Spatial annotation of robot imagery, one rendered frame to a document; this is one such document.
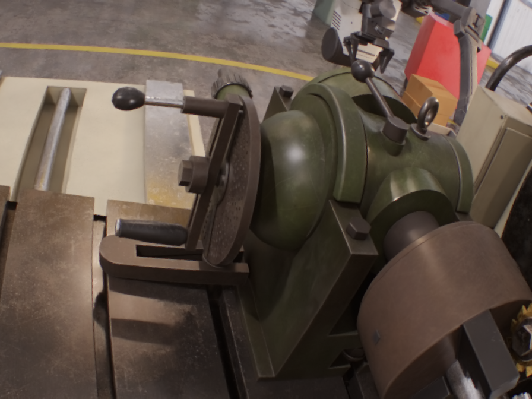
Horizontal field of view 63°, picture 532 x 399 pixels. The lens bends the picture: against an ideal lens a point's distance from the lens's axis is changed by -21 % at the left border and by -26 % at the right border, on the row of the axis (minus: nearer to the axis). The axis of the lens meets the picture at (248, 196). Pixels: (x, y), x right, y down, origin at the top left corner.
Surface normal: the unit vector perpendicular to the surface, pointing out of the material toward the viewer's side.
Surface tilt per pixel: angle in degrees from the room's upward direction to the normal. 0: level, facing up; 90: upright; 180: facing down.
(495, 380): 35
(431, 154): 24
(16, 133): 0
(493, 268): 9
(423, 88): 90
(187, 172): 60
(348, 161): 49
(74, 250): 0
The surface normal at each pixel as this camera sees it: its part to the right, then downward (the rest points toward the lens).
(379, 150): 0.70, -0.22
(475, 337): -0.32, -0.70
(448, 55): -0.14, 0.55
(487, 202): 0.18, 0.62
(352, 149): 0.33, -0.16
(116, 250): 0.22, -0.78
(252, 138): 0.33, -0.37
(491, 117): -0.94, -0.11
